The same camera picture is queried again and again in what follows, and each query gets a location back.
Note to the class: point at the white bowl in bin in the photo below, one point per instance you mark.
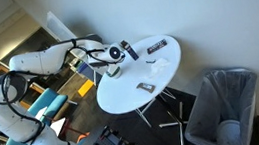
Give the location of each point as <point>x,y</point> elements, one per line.
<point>229,133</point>

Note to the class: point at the grey lined trash bin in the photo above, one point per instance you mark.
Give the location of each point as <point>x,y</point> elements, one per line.
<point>208,112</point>

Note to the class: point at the orange floor object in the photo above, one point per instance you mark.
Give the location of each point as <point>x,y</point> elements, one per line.
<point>83,137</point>

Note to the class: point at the white cup with green band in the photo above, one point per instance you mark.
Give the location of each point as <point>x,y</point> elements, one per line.
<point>115,73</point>

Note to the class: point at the crumpled white tissue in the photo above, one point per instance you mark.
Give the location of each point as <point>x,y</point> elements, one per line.
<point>159,66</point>

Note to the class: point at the brown flat packet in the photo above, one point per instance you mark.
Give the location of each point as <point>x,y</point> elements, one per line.
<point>146,87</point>

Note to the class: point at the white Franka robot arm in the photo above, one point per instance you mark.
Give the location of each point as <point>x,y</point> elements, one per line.
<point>11,121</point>

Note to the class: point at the small black clip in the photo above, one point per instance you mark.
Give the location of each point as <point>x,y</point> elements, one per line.
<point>150,61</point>

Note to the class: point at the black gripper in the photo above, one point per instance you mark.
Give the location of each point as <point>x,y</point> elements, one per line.
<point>112,66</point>

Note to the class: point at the dark flat snack package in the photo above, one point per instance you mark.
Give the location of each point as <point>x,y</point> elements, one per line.
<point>157,46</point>

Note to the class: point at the white square board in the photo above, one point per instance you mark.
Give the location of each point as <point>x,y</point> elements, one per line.
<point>58,126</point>

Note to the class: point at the teal upholstered chair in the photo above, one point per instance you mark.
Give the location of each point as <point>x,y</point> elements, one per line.
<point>52,101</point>

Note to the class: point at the blue storage bin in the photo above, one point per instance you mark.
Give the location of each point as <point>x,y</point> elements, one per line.
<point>84,71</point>

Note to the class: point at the yellow flat floor mat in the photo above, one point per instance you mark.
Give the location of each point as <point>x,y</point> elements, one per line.
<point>85,87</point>

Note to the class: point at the metal table leg frame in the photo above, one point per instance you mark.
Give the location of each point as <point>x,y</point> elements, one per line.
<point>181,136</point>

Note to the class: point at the white paper sheet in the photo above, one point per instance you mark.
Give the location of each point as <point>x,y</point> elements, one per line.
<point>40,112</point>

